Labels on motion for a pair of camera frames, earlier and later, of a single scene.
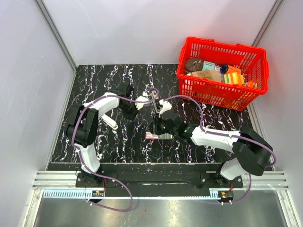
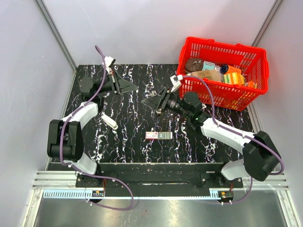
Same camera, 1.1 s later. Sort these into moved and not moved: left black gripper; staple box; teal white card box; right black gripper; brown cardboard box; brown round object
Moved: right black gripper; left black gripper
Not moved: teal white card box; brown cardboard box; staple box; brown round object
